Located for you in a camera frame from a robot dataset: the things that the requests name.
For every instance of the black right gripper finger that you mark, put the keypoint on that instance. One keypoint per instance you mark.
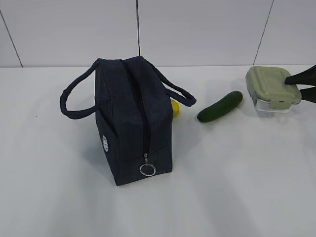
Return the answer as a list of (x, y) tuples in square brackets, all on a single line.
[(307, 77), (309, 94)]

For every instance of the dark blue lunch bag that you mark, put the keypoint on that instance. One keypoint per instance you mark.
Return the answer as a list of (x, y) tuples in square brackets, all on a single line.
[(134, 115)]

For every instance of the green cucumber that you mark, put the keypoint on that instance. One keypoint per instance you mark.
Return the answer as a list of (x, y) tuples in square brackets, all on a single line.
[(219, 109)]

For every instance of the glass container green lid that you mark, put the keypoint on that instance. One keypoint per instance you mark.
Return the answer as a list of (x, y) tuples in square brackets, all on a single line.
[(269, 93)]

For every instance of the yellow lemon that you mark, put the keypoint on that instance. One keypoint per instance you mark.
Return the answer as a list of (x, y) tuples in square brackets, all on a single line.
[(175, 107)]

